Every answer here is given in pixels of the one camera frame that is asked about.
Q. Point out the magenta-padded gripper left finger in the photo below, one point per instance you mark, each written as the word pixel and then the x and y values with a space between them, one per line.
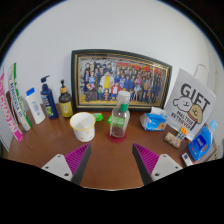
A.
pixel 76 160

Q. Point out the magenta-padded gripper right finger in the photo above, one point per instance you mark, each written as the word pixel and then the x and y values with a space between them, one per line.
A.
pixel 146 160

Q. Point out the clear plastic bottle green label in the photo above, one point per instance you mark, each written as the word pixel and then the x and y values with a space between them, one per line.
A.
pixel 120 116

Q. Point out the white mug yellow rim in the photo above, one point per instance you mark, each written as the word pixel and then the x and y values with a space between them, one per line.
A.
pixel 83 128

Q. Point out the small beige card box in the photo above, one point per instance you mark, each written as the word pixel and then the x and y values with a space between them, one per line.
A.
pixel 173 139

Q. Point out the flat round red coaster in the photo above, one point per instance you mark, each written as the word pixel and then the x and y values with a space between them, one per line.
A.
pixel 116 140

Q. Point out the blue tissue pack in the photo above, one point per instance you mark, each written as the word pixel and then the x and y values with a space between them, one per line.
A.
pixel 153 121

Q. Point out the colourful puzzle cube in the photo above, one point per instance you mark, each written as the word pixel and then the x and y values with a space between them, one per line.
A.
pixel 182 132

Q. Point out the blue detergent bottle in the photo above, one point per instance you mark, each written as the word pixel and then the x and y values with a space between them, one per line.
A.
pixel 200 145

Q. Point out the amber pump bottle yellow label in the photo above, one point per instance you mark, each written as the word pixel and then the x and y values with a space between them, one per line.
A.
pixel 66 105

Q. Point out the dark blue pump bottle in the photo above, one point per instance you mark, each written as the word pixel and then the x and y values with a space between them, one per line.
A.
pixel 49 103

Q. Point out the white bottle blue cap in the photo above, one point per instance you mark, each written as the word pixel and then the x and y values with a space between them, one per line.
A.
pixel 36 108

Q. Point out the white paper gift bag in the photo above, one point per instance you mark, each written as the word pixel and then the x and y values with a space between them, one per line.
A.
pixel 193 96

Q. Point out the tall pink box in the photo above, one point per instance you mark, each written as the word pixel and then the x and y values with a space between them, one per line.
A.
pixel 9 113

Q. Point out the tall white printed box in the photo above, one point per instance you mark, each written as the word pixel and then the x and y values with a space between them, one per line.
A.
pixel 18 100

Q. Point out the framed group picture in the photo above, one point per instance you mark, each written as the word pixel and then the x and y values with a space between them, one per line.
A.
pixel 116 80

